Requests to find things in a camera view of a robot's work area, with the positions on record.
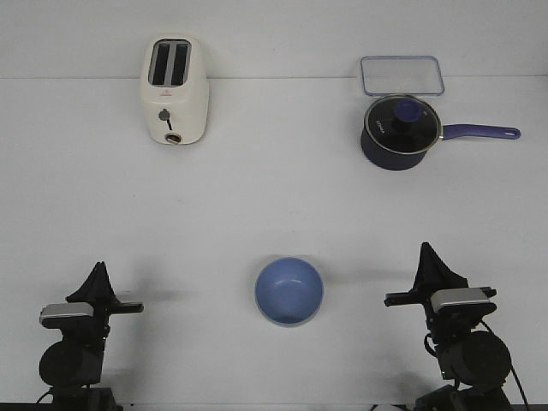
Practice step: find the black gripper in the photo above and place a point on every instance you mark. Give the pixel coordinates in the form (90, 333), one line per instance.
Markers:
(432, 275)
(94, 327)

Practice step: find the blue plastic bowl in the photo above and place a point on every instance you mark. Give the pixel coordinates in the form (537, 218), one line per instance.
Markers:
(289, 291)

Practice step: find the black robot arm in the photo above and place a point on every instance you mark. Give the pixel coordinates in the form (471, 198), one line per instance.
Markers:
(73, 366)
(476, 362)

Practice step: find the dark blue saucepan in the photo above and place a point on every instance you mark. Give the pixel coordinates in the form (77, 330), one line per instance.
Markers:
(388, 160)

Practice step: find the glass saucepan lid blue knob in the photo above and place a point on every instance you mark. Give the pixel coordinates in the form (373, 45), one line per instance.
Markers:
(403, 124)

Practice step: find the cream two-slot toaster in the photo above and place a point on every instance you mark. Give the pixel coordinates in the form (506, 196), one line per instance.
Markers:
(174, 89)

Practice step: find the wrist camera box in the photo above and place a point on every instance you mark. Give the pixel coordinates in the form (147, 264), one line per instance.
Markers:
(64, 315)
(444, 298)

